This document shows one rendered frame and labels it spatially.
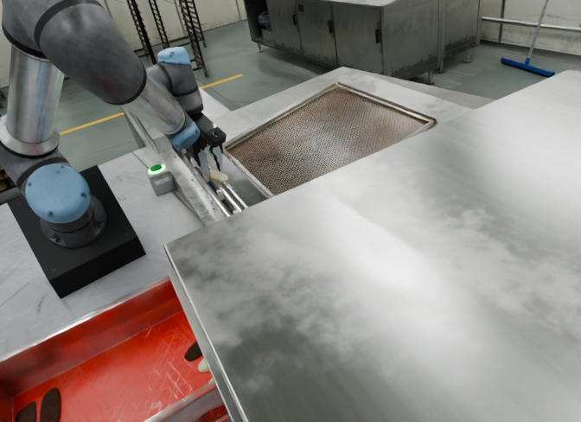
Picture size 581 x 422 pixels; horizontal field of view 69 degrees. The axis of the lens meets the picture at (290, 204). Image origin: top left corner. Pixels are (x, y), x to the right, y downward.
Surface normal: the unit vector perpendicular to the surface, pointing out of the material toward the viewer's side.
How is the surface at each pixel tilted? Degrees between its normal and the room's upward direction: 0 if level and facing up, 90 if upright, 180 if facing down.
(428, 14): 90
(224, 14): 90
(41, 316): 0
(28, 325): 0
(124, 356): 0
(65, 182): 52
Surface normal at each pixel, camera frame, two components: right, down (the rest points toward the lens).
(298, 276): -0.17, -0.82
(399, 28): 0.48, 0.44
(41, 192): 0.36, -0.22
